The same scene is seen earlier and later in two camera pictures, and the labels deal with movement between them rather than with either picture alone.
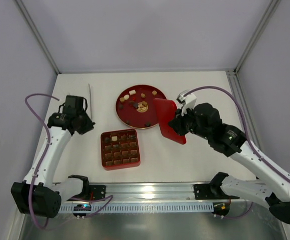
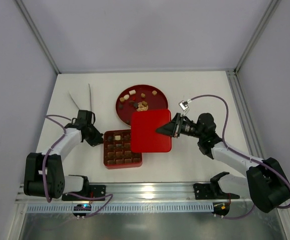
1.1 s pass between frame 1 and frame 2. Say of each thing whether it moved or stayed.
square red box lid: moved
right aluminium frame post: stayed
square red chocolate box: stayed
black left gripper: moved
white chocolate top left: stayed
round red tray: stayed
